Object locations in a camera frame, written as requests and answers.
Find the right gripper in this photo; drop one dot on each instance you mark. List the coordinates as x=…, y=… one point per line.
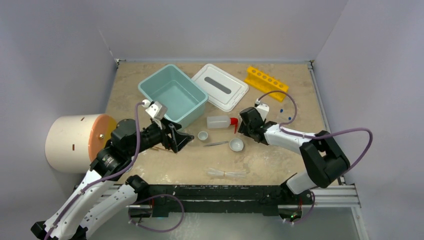
x=243, y=129

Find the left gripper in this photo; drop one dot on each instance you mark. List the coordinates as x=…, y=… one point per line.
x=180, y=138

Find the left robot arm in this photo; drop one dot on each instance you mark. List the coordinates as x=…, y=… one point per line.
x=81, y=215

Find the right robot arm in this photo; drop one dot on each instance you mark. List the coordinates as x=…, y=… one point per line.
x=323, y=158

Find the small white crucible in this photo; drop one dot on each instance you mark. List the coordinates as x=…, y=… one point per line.
x=202, y=135

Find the white porcelain dish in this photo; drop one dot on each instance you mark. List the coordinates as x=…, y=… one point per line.
x=236, y=145

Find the wooden stick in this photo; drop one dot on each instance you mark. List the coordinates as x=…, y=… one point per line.
x=157, y=149

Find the teal plastic bin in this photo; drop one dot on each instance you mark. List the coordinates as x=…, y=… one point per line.
x=184, y=99

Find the white squeeze bottle red nozzle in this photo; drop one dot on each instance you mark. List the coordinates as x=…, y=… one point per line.
x=222, y=121

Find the white bin lid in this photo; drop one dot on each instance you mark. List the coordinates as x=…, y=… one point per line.
x=224, y=90

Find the yellow test tube rack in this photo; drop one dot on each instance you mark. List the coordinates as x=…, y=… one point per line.
x=263, y=82

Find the white cylinder orange end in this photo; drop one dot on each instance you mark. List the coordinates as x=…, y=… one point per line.
x=73, y=141

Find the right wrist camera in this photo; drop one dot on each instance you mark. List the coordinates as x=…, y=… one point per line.
x=262, y=108

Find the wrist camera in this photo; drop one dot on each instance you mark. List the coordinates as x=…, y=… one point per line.
x=155, y=110
x=262, y=108

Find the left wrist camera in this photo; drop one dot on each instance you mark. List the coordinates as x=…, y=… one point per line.
x=155, y=110

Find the black base frame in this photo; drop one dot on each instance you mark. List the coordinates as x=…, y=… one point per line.
x=268, y=200

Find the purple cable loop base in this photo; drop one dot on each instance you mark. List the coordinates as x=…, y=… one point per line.
x=160, y=214

